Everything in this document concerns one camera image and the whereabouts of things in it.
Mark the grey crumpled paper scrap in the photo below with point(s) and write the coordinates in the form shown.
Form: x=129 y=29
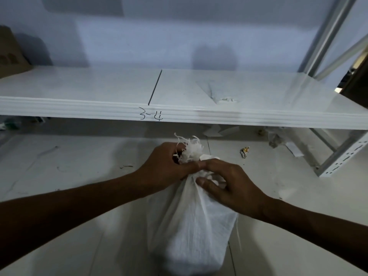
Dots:
x=274 y=140

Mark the large brown cardboard box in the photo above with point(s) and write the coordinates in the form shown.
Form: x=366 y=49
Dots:
x=11 y=57

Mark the person's right forearm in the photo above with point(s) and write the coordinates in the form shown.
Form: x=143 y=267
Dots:
x=316 y=229

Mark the person's right hand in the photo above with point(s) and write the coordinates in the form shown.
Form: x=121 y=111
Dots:
x=241 y=192

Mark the person's left forearm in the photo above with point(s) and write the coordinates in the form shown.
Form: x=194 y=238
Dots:
x=72 y=209

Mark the white paper scrap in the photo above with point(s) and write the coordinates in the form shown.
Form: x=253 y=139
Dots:
x=293 y=149

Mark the crumpled gold wrapper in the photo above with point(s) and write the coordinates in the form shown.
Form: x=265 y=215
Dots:
x=244 y=152

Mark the grey metal rear upright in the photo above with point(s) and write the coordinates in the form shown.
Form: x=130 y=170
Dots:
x=327 y=34

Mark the white perforated rack post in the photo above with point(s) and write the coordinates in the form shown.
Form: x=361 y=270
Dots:
x=342 y=158

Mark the person's left hand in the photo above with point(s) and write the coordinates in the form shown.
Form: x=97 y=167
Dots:
x=161 y=169

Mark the grey metal diagonal brace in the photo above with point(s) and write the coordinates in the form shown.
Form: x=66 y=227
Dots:
x=342 y=57

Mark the white shelf board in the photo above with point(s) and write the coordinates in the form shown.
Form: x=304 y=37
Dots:
x=86 y=86

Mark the white woven sack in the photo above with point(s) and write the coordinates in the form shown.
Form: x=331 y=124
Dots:
x=187 y=227

